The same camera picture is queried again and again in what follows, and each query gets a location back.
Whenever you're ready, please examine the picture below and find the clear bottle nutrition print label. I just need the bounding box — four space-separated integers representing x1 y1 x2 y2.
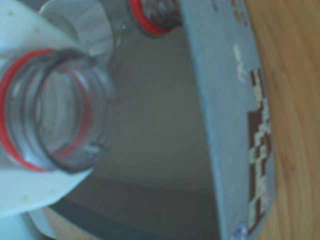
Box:
0 47 117 177

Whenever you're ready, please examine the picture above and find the clear bottle Coca-Cola logo label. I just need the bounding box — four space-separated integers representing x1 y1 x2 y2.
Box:
39 0 185 60

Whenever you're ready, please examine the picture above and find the grey cardboard box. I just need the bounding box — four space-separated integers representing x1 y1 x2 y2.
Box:
44 0 278 240

